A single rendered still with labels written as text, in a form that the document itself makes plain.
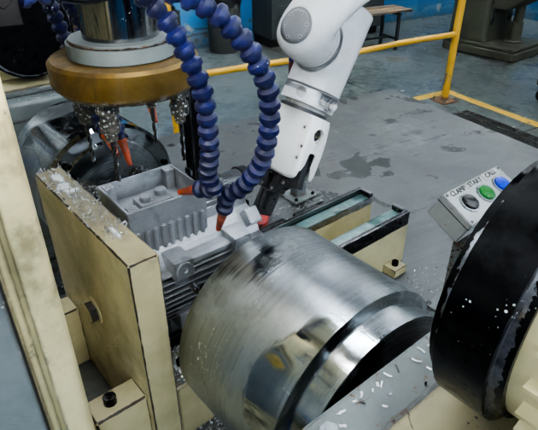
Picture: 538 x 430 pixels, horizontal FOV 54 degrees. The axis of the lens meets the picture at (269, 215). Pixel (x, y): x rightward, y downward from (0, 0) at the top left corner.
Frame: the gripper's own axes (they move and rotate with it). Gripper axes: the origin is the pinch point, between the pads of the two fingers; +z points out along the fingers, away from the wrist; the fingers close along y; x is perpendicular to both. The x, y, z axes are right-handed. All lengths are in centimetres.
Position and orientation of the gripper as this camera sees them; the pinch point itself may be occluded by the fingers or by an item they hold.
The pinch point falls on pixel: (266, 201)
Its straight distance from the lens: 82.2
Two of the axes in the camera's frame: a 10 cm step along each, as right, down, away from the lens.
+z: -3.8, 9.1, 1.8
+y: -6.4, -4.0, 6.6
